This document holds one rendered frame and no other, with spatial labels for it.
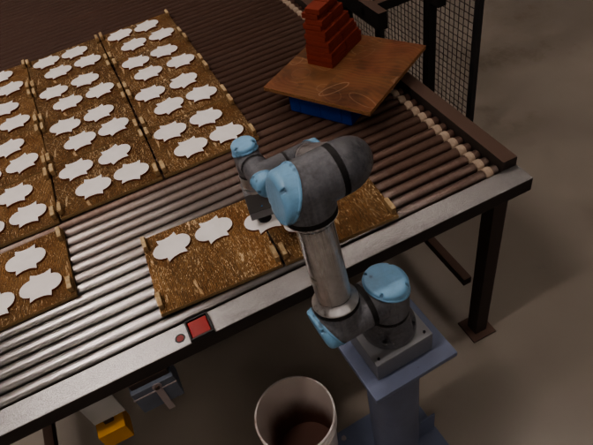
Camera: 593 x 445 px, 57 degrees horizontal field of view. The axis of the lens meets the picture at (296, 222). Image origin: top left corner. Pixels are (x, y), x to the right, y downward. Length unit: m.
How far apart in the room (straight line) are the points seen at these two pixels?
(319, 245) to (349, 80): 1.24
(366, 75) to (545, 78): 2.09
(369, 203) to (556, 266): 1.34
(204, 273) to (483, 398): 1.33
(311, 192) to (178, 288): 0.85
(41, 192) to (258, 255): 1.02
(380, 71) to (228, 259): 1.02
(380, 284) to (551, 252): 1.76
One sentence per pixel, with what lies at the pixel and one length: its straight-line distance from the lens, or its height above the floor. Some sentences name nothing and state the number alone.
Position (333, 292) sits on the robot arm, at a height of 1.26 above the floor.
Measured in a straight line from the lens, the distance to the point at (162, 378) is 1.77.
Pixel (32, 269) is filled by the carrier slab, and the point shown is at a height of 0.94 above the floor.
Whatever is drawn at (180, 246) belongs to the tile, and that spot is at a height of 0.94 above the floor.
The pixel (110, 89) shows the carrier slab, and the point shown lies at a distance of 2.88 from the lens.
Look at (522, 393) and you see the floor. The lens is 2.58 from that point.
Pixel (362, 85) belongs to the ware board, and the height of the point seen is 1.04.
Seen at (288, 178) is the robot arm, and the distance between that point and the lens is 1.05.
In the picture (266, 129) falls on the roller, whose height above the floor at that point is 0.92.
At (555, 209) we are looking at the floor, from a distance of 3.24.
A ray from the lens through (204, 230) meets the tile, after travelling 1.92.
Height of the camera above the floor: 2.28
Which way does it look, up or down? 46 degrees down
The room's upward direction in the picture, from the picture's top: 13 degrees counter-clockwise
